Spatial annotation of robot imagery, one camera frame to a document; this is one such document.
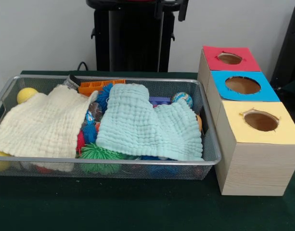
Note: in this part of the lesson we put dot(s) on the mint muslin cloth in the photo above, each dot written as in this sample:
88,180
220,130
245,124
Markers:
137,120

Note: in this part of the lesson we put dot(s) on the cream muslin cloth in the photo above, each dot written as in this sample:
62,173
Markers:
41,125

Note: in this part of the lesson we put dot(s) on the wooden box with three holes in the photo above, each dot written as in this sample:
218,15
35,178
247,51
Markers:
258,168

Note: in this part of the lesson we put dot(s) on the purple toy block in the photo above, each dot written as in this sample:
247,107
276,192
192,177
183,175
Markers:
159,101

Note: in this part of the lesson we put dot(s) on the marbled blue bouncy ball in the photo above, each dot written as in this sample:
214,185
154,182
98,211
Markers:
182,98

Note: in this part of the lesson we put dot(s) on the blue spiky rubber ball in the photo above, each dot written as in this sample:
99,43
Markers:
104,95

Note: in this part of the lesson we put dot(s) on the green spiky rubber ball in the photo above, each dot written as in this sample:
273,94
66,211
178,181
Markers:
96,154

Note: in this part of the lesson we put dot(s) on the long orange toy block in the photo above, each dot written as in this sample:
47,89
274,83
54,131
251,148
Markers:
89,87

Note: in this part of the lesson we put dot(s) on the grey and black packet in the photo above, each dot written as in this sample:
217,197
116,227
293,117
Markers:
71,83

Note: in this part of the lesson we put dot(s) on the dark green tablecloth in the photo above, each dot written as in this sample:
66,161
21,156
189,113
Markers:
137,207

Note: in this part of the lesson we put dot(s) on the small yellow ball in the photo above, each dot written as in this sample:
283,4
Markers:
25,95

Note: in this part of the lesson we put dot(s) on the black equipment case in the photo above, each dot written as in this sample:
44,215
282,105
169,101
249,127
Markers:
289,60

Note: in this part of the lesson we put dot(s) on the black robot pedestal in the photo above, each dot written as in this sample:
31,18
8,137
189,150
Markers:
132,36

